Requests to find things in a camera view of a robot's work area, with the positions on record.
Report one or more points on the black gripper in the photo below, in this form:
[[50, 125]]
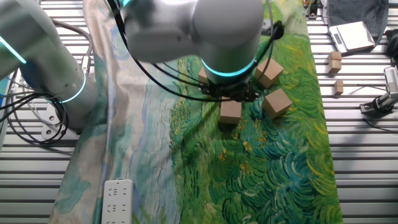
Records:
[[231, 91]]

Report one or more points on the wooden cube block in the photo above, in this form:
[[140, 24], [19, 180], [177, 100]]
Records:
[[202, 76], [230, 112], [270, 73], [276, 102]]

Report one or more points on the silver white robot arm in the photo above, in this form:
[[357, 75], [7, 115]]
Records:
[[46, 62]]

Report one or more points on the green blue painted cloth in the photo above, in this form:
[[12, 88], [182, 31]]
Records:
[[248, 171]]

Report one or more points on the small wooden block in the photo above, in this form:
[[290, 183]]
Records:
[[339, 87], [335, 65]]

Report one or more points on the white kitchen scale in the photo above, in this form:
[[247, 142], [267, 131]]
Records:
[[354, 35]]

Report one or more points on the dark grey cloth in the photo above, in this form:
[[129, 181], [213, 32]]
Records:
[[351, 11]]

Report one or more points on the white power strip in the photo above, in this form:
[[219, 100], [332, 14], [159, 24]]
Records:
[[117, 202]]

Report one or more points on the black round object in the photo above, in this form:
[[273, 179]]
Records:
[[393, 43]]

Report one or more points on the metal base mounting plate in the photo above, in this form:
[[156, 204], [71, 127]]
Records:
[[49, 132]]

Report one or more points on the black camera stand base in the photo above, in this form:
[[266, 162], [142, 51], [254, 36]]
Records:
[[313, 9]]

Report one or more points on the grey camera mount arm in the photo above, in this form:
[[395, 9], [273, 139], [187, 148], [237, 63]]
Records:
[[381, 102]]

